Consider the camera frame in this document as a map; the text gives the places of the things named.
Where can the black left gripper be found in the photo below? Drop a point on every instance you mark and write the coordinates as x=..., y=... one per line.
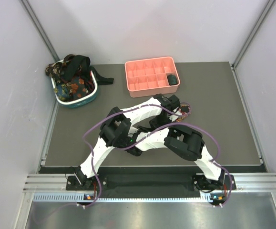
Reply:
x=153, y=123

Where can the red multicolour checked tie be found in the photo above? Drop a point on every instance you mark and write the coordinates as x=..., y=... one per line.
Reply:
x=185, y=110

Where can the pink compartment tray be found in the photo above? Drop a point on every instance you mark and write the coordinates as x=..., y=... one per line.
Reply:
x=147, y=77

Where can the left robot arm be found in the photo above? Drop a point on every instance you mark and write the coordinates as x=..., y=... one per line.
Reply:
x=120, y=129

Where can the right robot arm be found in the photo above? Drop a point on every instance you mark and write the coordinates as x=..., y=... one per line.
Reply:
x=186, y=143

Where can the rolled dark leaf-pattern tie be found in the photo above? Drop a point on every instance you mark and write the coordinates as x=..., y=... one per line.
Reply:
x=172, y=79

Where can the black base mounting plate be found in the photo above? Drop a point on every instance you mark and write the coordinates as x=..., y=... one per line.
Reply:
x=146, y=182

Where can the teal perforated plastic basket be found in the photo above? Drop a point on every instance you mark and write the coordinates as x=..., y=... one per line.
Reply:
x=77, y=103

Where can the black tie with orange flowers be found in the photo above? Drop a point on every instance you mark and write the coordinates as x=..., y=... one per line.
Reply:
x=78, y=88

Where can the plain black tie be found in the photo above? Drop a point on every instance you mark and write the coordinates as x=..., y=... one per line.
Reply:
x=80, y=66

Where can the blue tie with yellow flowers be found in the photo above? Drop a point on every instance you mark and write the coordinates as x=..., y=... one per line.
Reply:
x=63, y=92

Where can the dark tie with beige flowers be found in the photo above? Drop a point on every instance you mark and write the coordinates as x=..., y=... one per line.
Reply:
x=55, y=70

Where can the aluminium frame rail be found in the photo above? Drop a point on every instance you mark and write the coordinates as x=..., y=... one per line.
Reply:
x=59, y=188

